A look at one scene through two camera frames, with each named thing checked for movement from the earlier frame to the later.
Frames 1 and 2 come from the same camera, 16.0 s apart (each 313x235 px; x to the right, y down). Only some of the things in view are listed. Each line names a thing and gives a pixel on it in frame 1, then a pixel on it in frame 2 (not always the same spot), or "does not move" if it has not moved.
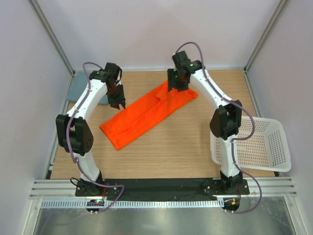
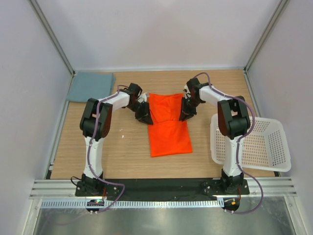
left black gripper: [114, 103] to [145, 116]
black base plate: [161, 189] does not move
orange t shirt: [135, 121] to [168, 135]
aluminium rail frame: [272, 187] does not move
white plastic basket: [261, 145] does not move
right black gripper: [171, 83] to [186, 113]
